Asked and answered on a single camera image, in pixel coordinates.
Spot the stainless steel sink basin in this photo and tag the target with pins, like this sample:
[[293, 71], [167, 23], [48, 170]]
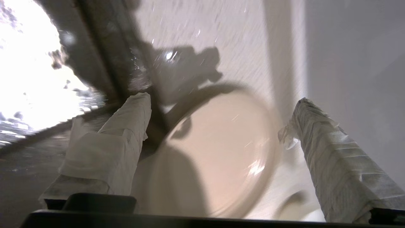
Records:
[[28, 79]]

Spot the paper-wrapped right gripper left finger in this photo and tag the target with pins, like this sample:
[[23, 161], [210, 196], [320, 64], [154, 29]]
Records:
[[110, 148]]

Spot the paper-wrapped right gripper right finger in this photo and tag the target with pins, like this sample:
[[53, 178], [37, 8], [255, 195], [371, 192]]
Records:
[[338, 167]]

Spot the cream white round plate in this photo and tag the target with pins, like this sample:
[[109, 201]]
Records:
[[221, 152]]

